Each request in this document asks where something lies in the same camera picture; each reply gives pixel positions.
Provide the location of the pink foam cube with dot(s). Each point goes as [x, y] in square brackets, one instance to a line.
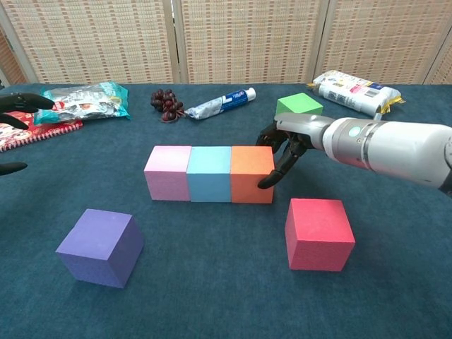
[166, 176]

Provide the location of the woven folding screen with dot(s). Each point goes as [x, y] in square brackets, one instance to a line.
[247, 35]

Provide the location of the orange foam cube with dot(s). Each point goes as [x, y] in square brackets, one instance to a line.
[249, 173]

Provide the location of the purple foam cube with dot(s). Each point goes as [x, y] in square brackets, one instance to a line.
[95, 247]

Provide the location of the red foam cube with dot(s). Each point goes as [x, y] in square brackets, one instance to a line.
[318, 236]

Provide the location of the blue white toothpaste tube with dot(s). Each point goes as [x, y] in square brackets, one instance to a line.
[219, 104]

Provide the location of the teal snack bag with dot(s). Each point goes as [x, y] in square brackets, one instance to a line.
[88, 102]

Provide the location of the green foam cube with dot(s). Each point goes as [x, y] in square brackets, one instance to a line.
[298, 104]

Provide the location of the dark red grape bunch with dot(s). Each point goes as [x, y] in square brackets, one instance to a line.
[167, 102]

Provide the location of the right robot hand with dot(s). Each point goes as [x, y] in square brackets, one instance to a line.
[300, 125]

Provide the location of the teal felt table cover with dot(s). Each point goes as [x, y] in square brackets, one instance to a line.
[226, 300]

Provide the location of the white yellow snack bag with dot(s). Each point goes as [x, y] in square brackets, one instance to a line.
[353, 92]

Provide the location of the red snack packet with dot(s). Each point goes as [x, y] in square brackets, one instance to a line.
[46, 132]

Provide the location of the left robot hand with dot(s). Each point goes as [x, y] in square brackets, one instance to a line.
[24, 101]

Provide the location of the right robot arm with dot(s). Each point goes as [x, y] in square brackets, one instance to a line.
[388, 148]

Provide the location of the light blue foam cube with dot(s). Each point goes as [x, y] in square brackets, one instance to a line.
[208, 176]

